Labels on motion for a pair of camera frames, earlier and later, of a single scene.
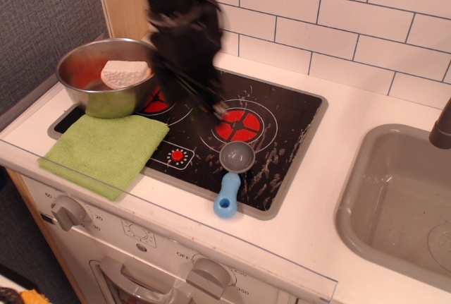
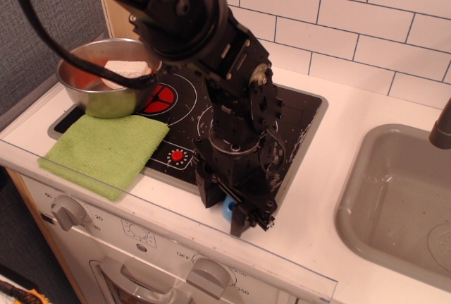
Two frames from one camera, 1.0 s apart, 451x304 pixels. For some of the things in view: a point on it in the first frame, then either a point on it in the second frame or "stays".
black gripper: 186,29 to 244,175
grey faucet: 440,134 stays
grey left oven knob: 68,211 stays
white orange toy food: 119,74 stays
